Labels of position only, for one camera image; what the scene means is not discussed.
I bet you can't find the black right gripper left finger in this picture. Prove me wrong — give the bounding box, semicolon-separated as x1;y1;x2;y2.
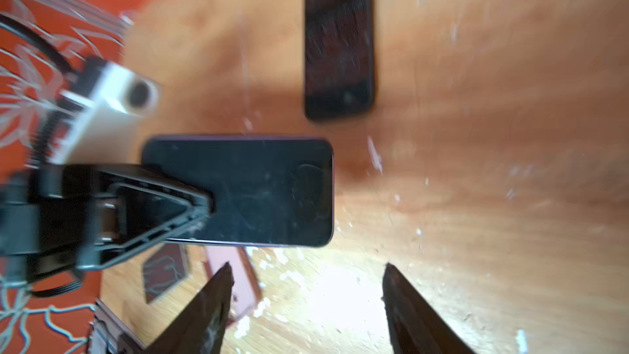
144;263;234;353

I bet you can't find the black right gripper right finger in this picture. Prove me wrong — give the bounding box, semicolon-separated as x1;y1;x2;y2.
382;263;473;353

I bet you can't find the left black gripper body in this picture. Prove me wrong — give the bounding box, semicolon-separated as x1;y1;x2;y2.
1;166;84;285

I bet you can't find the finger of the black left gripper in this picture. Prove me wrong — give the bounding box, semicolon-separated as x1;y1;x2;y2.
75;165;215;270

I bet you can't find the black phone case with holes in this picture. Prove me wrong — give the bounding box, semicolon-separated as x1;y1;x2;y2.
141;134;334;247

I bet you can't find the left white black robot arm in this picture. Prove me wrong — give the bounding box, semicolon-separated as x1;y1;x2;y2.
1;16;214;298

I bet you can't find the pink phone case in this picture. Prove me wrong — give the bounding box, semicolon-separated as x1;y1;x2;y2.
205;246;262;325

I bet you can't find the black phone near left base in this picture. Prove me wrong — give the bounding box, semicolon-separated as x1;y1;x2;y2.
142;244;189;304

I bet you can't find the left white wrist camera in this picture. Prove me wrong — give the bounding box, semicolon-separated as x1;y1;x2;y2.
50;57;162;165

